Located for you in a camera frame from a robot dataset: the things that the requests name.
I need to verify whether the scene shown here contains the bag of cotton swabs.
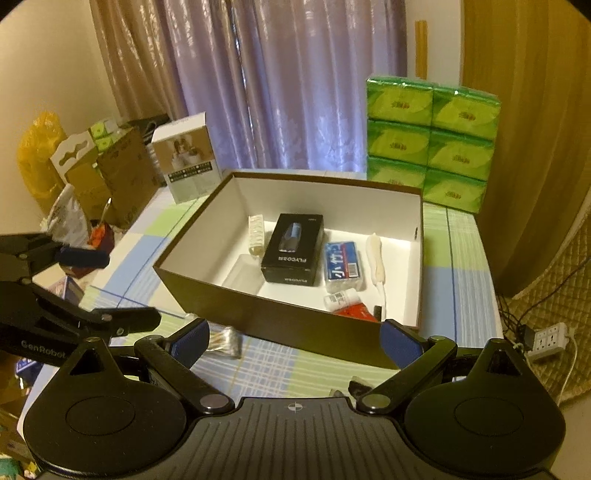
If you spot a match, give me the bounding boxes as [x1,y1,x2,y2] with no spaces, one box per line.
[206,326,242,359]

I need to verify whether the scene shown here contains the red foil packet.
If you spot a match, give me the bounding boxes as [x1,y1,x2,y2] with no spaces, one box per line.
[335,303,379,323]

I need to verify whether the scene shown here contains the white pill bottle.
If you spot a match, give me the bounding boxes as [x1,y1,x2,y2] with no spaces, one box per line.
[324,288,362,312]

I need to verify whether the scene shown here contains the clear plastic cup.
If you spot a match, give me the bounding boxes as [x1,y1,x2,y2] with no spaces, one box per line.
[221,254,264,296]

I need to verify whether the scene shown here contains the blue floss pick box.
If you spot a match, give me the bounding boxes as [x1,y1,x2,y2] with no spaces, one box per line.
[324,241,363,294]

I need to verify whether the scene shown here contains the white electric toothbrush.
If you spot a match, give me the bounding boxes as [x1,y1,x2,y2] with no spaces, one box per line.
[366,233,387,321]

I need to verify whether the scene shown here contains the black shaver box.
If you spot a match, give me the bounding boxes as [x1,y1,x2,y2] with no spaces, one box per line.
[260,213,324,286]

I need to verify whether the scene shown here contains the dark brown hair scrunchie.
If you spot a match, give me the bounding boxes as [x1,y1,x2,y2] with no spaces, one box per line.
[329,376,373,399]

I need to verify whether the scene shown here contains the brown cardboard boxes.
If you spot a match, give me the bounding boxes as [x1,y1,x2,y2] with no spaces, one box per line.
[51,127,161,229]

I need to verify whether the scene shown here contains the yellow plastic bag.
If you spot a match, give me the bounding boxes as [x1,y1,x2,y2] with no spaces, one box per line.
[17,111,67,216]

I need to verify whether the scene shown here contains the brown cardboard storage box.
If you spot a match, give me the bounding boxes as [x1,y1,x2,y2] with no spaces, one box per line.
[154,172,423,368]

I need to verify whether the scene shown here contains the white power strip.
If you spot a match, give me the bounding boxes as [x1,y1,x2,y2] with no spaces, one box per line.
[528,322,569,362]

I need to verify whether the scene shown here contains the quilted tan chair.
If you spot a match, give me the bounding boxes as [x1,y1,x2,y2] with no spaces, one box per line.
[497,216,590,404]

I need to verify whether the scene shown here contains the white product box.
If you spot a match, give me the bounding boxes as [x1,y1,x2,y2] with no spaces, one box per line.
[151,112,221,204]

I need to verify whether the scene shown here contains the green tissue pack stack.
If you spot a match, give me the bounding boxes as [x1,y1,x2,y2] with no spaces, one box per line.
[366,76,501,214]

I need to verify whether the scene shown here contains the purple curtain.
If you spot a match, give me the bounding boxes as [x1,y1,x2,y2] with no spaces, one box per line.
[90,1,407,172]

